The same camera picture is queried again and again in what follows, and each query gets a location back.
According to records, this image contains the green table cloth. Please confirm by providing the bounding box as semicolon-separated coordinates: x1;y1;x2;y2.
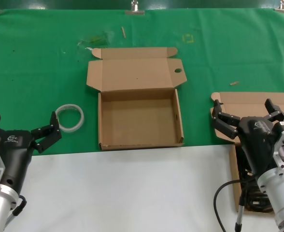
0;8;284;156

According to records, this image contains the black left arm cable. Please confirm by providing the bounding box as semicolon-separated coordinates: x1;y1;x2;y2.
11;195;27;217

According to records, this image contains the silver binder clip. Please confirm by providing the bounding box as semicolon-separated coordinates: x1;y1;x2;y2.
125;0;145;15
274;0;284;14

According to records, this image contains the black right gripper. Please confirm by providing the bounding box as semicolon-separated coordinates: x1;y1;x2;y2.
212;98;284;177

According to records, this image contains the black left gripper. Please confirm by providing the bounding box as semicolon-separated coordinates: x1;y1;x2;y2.
0;111;62;194

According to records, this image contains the clear plastic bag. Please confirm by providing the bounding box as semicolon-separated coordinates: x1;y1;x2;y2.
78;31;114;48

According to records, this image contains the open cardboard box with hole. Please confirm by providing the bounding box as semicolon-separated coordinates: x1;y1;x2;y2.
85;47;187;152

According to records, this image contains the clear tape ring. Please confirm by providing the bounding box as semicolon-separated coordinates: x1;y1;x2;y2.
55;103;85;133

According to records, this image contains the pile of black power cables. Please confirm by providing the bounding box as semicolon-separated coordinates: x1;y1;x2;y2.
236;142;275;213

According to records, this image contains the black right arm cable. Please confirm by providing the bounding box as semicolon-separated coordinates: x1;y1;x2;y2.
213;174;263;232

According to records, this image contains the open cardboard box of cables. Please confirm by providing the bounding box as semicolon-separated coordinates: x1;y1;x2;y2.
209;91;284;214

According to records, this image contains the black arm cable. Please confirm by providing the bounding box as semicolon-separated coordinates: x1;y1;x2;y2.
11;195;27;217
213;174;263;232

